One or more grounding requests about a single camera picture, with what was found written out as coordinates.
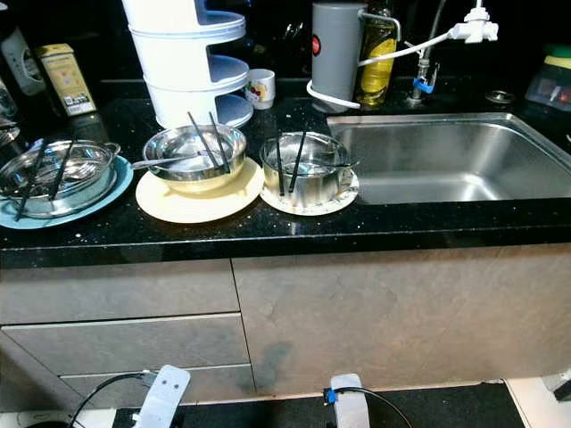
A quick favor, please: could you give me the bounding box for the black chopstick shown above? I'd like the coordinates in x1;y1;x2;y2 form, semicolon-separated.
207;110;236;173
269;122;288;199
47;136;79;204
287;125;310;196
13;139;50;222
186;110;230;175

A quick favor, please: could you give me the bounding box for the blue plate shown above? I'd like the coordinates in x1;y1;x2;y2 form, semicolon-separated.
0;153;135;231

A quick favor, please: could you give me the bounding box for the grey cabinet drawer front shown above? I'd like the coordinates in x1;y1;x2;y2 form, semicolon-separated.
0;312;246;380
58;364;255;409
0;259;237;326

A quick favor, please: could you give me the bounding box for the yellow tea tin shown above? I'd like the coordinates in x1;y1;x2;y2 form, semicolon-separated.
37;43;97;118

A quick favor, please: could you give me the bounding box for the dark bottle white label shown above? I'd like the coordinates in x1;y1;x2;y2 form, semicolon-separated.
0;25;46;97

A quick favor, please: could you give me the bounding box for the steel bowl yellow base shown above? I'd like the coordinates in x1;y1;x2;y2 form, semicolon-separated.
143;124;248;194

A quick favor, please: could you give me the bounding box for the pale yellow plate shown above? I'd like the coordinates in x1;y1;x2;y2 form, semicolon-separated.
136;158;266;225

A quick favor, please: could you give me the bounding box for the white round tiered rack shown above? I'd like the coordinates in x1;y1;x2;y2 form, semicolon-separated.
123;0;255;130

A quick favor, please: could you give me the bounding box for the white printed mug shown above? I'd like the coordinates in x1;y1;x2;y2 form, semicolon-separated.
244;69;276;111

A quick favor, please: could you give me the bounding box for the small deep steel bowl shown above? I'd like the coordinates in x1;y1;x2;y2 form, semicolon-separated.
261;131;351;208

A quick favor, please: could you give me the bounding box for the black floor mat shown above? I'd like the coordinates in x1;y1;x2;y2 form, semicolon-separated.
94;383;527;428

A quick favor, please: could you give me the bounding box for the white patterned plate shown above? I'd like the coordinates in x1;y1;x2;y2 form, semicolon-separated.
259;168;360;217

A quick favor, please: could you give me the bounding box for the grey cylinder water filter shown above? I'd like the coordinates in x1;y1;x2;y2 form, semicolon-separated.
310;2;368;112

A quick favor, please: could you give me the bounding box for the yellow cooking oil bottle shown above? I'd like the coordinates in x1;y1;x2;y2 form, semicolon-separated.
355;0;401;106

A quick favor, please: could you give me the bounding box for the grey sink cabinet front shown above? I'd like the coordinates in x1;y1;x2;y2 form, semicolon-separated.
232;243;571;398

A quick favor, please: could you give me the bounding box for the metal faucet blue clip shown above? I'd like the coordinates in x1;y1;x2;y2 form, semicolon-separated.
406;0;451;103

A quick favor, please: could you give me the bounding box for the stainless steel sink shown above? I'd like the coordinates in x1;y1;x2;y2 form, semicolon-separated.
326;111;571;204

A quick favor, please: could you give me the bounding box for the white faucet diverter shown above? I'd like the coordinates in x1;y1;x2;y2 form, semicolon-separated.
449;0;501;45

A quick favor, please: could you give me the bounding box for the round metal drain plug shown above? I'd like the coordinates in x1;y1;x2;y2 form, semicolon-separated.
484;89;516;105

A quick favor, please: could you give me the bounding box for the clear container with sponge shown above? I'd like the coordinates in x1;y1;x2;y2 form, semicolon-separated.
525;53;571;112

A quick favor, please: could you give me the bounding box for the black cabinet side panel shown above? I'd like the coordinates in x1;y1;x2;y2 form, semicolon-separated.
551;370;571;402

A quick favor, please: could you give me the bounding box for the steel pot with handles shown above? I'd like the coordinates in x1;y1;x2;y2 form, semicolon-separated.
0;138;121;220

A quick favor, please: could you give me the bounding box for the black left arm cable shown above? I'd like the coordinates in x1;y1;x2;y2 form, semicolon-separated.
67;370;157;428

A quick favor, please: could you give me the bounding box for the white hose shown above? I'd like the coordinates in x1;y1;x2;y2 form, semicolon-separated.
306;29;465;111

